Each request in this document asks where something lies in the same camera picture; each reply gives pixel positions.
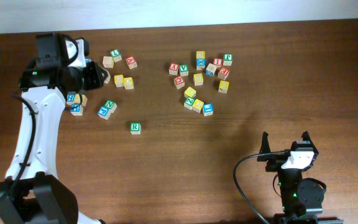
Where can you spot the green J wooden block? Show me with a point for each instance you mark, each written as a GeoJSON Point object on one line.
{"type": "Point", "coordinates": [227, 59]}

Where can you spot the red Q wooden block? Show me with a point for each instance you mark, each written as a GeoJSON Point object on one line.
{"type": "Point", "coordinates": [179, 82]}

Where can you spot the blue U wooden block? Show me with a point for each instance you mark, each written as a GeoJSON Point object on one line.
{"type": "Point", "coordinates": [208, 109]}

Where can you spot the blue tilted wooden block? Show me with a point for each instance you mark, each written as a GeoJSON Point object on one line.
{"type": "Point", "coordinates": [210, 70]}

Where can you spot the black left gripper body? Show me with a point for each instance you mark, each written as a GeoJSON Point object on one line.
{"type": "Point", "coordinates": [89, 78]}

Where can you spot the blue X wooden block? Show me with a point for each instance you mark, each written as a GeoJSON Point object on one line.
{"type": "Point", "coordinates": [200, 63]}

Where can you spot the blue h wooden block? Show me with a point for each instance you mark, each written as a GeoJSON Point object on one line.
{"type": "Point", "coordinates": [76, 110]}
{"type": "Point", "coordinates": [70, 98]}

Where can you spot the yellow O wooden block left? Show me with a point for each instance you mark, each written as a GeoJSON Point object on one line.
{"type": "Point", "coordinates": [80, 99]}

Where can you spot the yellow right wooden block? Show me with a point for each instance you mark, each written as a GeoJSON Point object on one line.
{"type": "Point", "coordinates": [223, 86]}

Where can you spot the plain picture wooden block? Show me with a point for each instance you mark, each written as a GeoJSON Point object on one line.
{"type": "Point", "coordinates": [108, 62]}

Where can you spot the red 6 wooden block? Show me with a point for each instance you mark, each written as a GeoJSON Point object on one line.
{"type": "Point", "coordinates": [107, 76]}

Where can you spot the green R wooden block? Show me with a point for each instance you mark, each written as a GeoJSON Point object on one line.
{"type": "Point", "coordinates": [135, 128]}

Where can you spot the red I wooden block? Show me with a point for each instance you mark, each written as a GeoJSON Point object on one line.
{"type": "Point", "coordinates": [218, 62]}

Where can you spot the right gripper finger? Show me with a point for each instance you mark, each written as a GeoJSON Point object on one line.
{"type": "Point", "coordinates": [265, 147]}
{"type": "Point", "coordinates": [306, 140]}

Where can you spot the green Z wooden block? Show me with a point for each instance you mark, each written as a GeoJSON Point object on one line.
{"type": "Point", "coordinates": [189, 102]}

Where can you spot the blue H wooden block back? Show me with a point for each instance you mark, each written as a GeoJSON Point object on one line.
{"type": "Point", "coordinates": [70, 98]}

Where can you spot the blue H wooden block front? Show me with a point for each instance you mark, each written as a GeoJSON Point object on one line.
{"type": "Point", "coordinates": [76, 110]}

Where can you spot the yellow W wooden block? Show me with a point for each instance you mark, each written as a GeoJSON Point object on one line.
{"type": "Point", "coordinates": [190, 92]}

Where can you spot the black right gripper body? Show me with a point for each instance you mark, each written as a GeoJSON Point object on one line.
{"type": "Point", "coordinates": [275, 163]}

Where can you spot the yellow G wooden block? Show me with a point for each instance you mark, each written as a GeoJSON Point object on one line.
{"type": "Point", "coordinates": [197, 105]}

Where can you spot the red Y wooden block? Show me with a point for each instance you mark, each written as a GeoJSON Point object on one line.
{"type": "Point", "coordinates": [173, 69]}

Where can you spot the green N wooden block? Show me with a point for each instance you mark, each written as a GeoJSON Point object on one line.
{"type": "Point", "coordinates": [111, 105]}

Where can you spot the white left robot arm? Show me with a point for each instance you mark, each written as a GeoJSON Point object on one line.
{"type": "Point", "coordinates": [31, 191]}

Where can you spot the green L wooden block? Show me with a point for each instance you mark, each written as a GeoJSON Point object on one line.
{"type": "Point", "coordinates": [116, 55]}

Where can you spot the yellow wooden block X side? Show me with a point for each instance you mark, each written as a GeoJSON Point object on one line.
{"type": "Point", "coordinates": [119, 80]}

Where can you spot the green V wooden block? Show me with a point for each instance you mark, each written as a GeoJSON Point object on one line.
{"type": "Point", "coordinates": [184, 70]}

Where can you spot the blue P wooden block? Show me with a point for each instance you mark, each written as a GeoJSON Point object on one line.
{"type": "Point", "coordinates": [104, 112]}

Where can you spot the yellow centre wooden block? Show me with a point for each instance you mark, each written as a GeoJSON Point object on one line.
{"type": "Point", "coordinates": [198, 79]}

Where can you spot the yellow top stacked block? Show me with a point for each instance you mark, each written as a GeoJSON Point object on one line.
{"type": "Point", "coordinates": [200, 54]}

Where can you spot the yellow O block 2 side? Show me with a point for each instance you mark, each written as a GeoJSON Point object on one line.
{"type": "Point", "coordinates": [128, 83]}

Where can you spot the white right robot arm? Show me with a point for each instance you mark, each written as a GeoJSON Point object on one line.
{"type": "Point", "coordinates": [301, 197]}

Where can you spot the red E wooden block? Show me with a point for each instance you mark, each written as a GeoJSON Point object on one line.
{"type": "Point", "coordinates": [223, 73]}

